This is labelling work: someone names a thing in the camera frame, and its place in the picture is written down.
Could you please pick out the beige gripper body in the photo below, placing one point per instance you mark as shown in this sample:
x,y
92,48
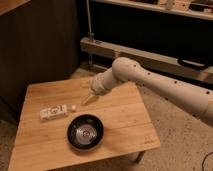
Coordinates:
x,y
95,91

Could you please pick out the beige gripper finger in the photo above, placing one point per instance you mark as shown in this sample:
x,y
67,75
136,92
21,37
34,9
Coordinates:
x,y
87,99
92,99

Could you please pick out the clear plastic bottle white cap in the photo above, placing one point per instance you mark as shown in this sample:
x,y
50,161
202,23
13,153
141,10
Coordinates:
x,y
56,112

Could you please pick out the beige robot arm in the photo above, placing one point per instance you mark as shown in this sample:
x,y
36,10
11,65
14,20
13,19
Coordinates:
x,y
193,99

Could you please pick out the black ceramic bowl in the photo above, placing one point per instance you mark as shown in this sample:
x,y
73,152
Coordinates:
x,y
85,132

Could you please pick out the metal pole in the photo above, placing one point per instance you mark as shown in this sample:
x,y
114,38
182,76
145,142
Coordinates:
x,y
90,31

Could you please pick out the light wooden table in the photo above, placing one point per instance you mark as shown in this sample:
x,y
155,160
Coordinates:
x,y
43,145

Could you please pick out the long wooden shelf beam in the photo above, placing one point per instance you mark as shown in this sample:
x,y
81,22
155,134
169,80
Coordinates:
x,y
147,59

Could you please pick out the upper wooden shelf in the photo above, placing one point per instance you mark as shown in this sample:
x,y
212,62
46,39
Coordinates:
x,y
177,7

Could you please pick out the black handle on shelf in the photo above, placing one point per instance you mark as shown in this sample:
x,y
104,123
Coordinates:
x,y
192,65

